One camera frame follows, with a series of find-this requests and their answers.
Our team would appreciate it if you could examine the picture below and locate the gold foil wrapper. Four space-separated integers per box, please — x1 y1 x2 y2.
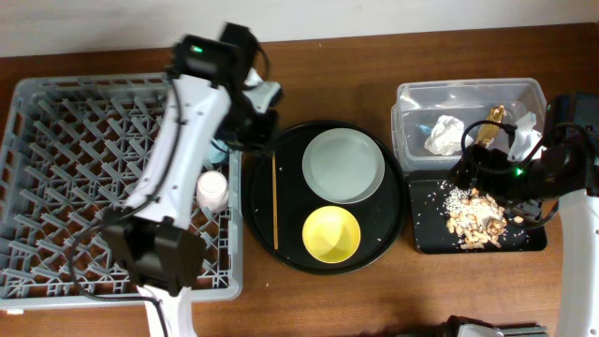
475 105 507 148

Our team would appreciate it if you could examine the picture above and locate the pink cup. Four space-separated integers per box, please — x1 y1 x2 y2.
196 170 228 213

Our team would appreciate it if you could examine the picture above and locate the wooden chopstick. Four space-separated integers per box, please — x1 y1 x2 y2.
271 151 279 252

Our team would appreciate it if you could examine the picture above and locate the clear plastic bin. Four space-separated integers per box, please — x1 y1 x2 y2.
391 78 547 174

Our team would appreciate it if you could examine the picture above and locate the black rectangular tray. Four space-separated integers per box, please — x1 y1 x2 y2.
407 170 548 255

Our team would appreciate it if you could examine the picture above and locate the round black tray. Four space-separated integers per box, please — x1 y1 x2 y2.
241 121 409 275

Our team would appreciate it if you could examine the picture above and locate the grey dishwasher rack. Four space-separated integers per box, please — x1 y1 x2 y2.
0 70 245 313

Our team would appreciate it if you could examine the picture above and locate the food scraps pile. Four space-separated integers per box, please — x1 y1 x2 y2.
444 188 508 250

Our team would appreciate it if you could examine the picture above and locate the light blue cup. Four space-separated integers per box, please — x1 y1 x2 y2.
206 139 229 165

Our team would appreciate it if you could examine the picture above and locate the grey round plate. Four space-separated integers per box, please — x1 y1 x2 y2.
301 128 386 204

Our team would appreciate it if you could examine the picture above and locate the yellow bowl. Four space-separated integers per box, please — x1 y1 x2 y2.
301 206 361 264

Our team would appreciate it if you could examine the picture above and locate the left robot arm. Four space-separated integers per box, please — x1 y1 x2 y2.
66 22 283 336

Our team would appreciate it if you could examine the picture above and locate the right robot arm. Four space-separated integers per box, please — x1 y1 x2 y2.
448 92 598 336

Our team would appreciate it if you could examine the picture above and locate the white tissue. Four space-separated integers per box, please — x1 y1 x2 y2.
424 115 465 156

